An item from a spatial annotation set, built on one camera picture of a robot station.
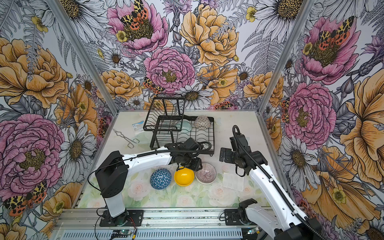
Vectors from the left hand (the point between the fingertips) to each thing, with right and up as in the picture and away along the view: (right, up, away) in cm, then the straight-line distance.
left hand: (197, 170), depth 83 cm
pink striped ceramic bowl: (+6, -3, +2) cm, 7 cm away
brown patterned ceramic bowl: (+4, +26, +29) cm, 39 cm away
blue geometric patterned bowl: (-21, -6, +3) cm, 22 cm away
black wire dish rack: (-22, +29, +30) cm, 47 cm away
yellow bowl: (-7, -5, +2) cm, 9 cm away
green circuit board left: (-33, -25, -12) cm, 44 cm away
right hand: (+17, +7, -5) cm, 19 cm away
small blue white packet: (-43, +23, +29) cm, 57 cm away
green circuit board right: (+26, -25, -12) cm, 38 cm away
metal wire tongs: (-45, +11, +19) cm, 50 cm away
